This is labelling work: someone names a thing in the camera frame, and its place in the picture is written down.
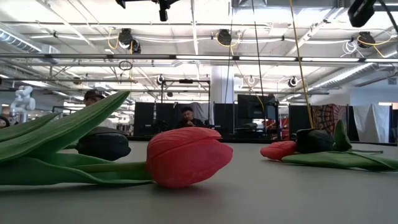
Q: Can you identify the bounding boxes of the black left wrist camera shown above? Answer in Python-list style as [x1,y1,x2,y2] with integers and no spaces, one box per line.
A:
[159,0,169,22]

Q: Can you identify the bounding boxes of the red artificial tulip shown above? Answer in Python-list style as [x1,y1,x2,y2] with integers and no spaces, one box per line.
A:
[0,90,234,189]
[260,140,398,172]

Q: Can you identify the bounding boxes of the black artificial tulip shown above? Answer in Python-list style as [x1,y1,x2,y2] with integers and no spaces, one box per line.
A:
[0,111,132,162]
[295,119,384,154]

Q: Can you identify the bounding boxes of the patterned tapestry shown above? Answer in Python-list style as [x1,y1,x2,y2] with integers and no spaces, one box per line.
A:
[312,104,348,141]

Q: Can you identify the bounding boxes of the person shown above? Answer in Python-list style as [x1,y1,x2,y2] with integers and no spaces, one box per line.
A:
[83,89,115,129]
[176,106,206,128]

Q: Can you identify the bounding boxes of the black cable loop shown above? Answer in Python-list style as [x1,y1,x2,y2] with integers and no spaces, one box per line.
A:
[118,60,134,72]

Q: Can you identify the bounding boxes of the white hanging sheet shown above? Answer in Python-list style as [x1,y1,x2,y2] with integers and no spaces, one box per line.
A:
[353,104,393,144]

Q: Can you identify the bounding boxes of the black monitor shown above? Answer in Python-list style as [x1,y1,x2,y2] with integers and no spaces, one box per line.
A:
[238,94,279,121]

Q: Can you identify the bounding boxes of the yellow cable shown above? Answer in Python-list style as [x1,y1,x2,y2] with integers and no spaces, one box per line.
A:
[289,0,315,130]

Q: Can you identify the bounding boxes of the silver ventilation duct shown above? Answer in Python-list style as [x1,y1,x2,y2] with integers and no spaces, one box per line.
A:
[0,29,43,54]
[306,49,398,91]

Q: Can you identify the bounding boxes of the black metal stand frame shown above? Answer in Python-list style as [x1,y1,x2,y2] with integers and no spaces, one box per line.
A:
[160,79,211,127]

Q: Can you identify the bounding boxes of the black partition panel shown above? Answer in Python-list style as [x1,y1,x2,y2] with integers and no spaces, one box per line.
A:
[288,105,313,141]
[213,103,234,138]
[133,102,157,138]

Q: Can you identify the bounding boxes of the black hanging cable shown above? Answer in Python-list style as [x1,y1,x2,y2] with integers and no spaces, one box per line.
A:
[252,6,269,133]

